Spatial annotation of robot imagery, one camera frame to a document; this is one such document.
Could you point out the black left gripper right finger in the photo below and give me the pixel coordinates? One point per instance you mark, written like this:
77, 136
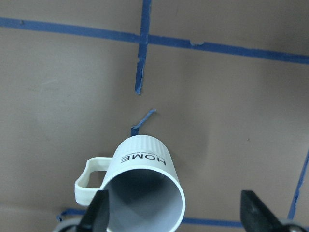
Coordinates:
255, 216

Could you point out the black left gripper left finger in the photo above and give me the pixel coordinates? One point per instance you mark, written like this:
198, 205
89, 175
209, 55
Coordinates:
97, 216

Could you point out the white ribbed mug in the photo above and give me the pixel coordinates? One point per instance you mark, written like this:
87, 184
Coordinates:
144, 191

